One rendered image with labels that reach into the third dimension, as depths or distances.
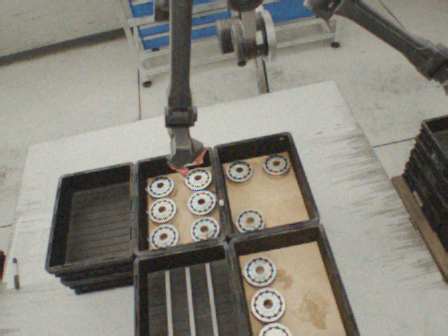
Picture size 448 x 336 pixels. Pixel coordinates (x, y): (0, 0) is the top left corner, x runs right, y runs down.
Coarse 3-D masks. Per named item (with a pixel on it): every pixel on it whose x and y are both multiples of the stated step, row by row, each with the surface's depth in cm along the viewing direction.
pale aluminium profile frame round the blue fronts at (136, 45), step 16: (224, 0) 271; (144, 16) 271; (336, 16) 299; (128, 32) 280; (336, 32) 311; (160, 48) 297; (144, 64) 317; (192, 64) 311; (240, 64) 319; (144, 80) 315
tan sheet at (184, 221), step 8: (208, 168) 148; (168, 176) 148; (176, 176) 148; (176, 184) 145; (184, 184) 145; (176, 192) 143; (184, 192) 143; (152, 200) 142; (176, 200) 141; (184, 200) 140; (216, 200) 139; (184, 208) 138; (184, 216) 136; (192, 216) 136; (216, 216) 135; (152, 224) 136; (176, 224) 134; (184, 224) 134; (184, 232) 132; (184, 240) 130; (192, 240) 130
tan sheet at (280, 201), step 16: (256, 160) 148; (256, 176) 143; (288, 176) 142; (240, 192) 140; (256, 192) 139; (272, 192) 138; (288, 192) 137; (240, 208) 135; (256, 208) 135; (272, 208) 134; (288, 208) 133; (304, 208) 132; (272, 224) 130
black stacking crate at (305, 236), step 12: (312, 228) 117; (252, 240) 117; (264, 240) 118; (276, 240) 120; (288, 240) 121; (300, 240) 122; (312, 240) 123; (240, 252) 122; (252, 252) 124; (324, 252) 115; (324, 264) 118; (240, 276) 120; (336, 288) 107; (336, 300) 110; (348, 324) 101
